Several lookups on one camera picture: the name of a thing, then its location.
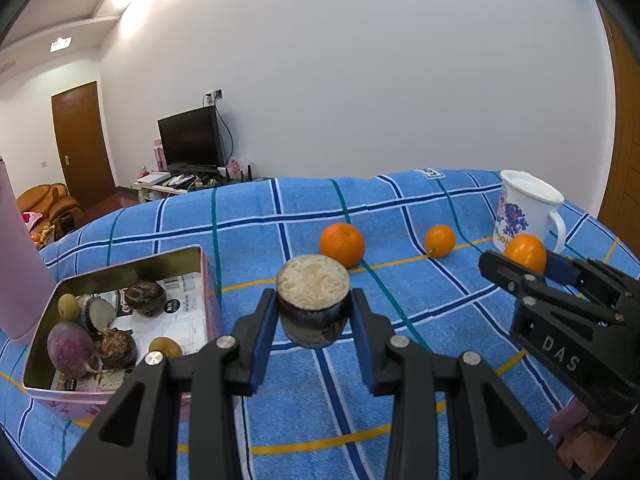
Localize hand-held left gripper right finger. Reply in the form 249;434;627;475
350;287;573;480

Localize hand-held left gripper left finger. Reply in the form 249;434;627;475
57;287;281;480

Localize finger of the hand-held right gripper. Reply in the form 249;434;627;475
478;250;628;325
544;252;640;306

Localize small orange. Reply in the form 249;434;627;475
502;234;547;276
425;224;457;259

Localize large cut taro piece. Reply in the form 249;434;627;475
276;254;351;350

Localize pink metal tin box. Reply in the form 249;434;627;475
21;245;224;423

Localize dark water chestnut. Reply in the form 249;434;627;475
97;329;139;370
124;280;167;317

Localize small cut taro piece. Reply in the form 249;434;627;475
82;297;119;333

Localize purple round radish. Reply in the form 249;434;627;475
46;321;103;378

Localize brown round fruit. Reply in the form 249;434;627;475
57;293;81;320
149;336;183;357

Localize person's right hand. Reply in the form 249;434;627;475
548;400;591;473

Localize white floral enamel mug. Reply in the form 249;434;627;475
491;170;567;256

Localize printed paper leaflet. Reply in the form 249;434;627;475
50;272;209;393

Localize large orange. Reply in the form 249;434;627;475
319;222;366;268

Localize blue checked blanket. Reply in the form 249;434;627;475
0;169;640;480

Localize brown wooden door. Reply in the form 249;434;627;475
596;0;640;247
51;81;117;211

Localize white television stand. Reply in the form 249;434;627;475
132;172;253;204

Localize black flat television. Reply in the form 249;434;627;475
157;107;226;171

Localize lilac thermos jug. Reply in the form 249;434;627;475
0;156;55;346

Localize brown leather sofa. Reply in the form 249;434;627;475
15;183;82;243

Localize black power cable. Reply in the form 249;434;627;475
216;100;236;166

